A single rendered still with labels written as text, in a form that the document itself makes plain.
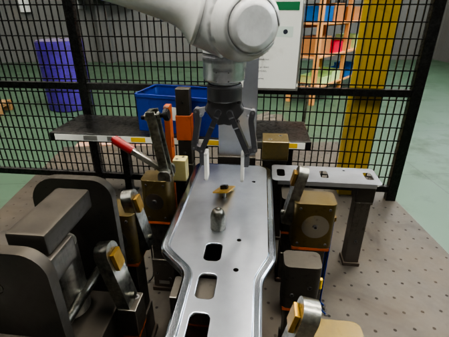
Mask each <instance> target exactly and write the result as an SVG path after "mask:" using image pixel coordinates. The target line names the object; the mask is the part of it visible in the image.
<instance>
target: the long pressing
mask: <svg viewBox="0 0 449 337"><path fill-rule="evenodd" d="M252 181H255V183H253V182H252ZM221 185H229V186H235V188H234V189H232V190H231V191H230V192H229V193H226V198H225V199H224V198H222V193H212V192H213V191H215V190H216V189H218V188H219V187H220V186H221ZM215 207H220V208H222V209H223V210H224V212H225V216H226V229H225V230H224V231H221V232H214V231H212V230H211V229H210V214H211V212H212V210H213V209H214V208H215ZM237 239H240V240H241V241H237ZM208 245H220V246H221V247H222V250H221V255H220V259H219V260H218V261H207V260H205V259H204V256H205V253H206V247H207V246H208ZM161 250H162V255H163V257H164V258H165V260H166V261H167V262H168V263H169V264H170V265H171V266H172V267H173V268H174V269H175V270H176V271H177V272H178V273H179V274H180V275H181V277H182V281H181V283H180V287H179V290H178V294H177V297H176V301H175V303H174V307H173V310H172V314H171V317H170V321H169V323H168V327H167V330H166V333H165V336H164V337H186V332H187V329H188V323H189V320H190V317H191V316H193V315H204V316H208V317H209V324H208V331H207V335H206V337H262V286H263V282H264V280H265V279H266V277H267V276H268V274H269V272H270V271H271V269H272V267H273V266H274V264H275V260H276V249H275V224H274V210H273V185H272V172H271V170H270V169H269V168H267V167H265V166H259V165H249V167H245V171H244V181H243V182H241V165H240V164H214V163H209V177H208V180H207V181H206V180H204V165H200V163H198V164H197V165H196V166H195V167H194V170H193V172H192V174H191V176H190V179H189V181H188V184H187V186H186V188H185V190H184V193H183V195H182V198H181V200H180V202H179V204H178V207H177V209H176V211H175V214H174V216H173V218H172V220H171V223H170V225H169V228H168V230H167V232H166V234H165V236H164V239H163V241H162V245H161ZM235 268H237V269H238V271H233V269H235ZM202 275H213V276H215V277H216V285H215V289H214V296H213V297H212V298H211V299H200V298H197V297H196V290H197V286H198V281H199V278H200V276H202Z"/></svg>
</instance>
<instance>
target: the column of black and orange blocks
mask: <svg viewBox="0 0 449 337"><path fill-rule="evenodd" d="M174 90H175V101H176V116H175V118H176V137H177V141H178V152H179V156H188V172H189V176H188V181H189V179H190V176H191V174H192V172H193V170H194V167H195V160H194V151H193V150H192V149H191V145H192V135H193V130H194V120H193V113H192V98H191V87H182V86H178V87H176V88H175V89H174Z"/></svg>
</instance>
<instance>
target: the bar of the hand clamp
mask: <svg viewBox="0 0 449 337"><path fill-rule="evenodd" d="M161 118H163V119H164V120H165V121H169V120H170V119H171V114H170V111H169V109H167V108H164V109H163V111H162V113H161V112H159V109H158V108H150V109H148V110H147V111H146V112H145V113H144V115H143V116H141V119H142V120H145V121H147V125H148V129H149V132H150V137H151V140H152V144H153V147H154V152H155V155H156V160H157V163H158V168H159V171H168V172H170V171H169V169H170V170H171V172H170V174H171V175H172V176H174V171H173V168H172V163H171V160H170V154H169V151H168V146H167V143H166V137H165V134H164V129H163V126H162V121H161Z"/></svg>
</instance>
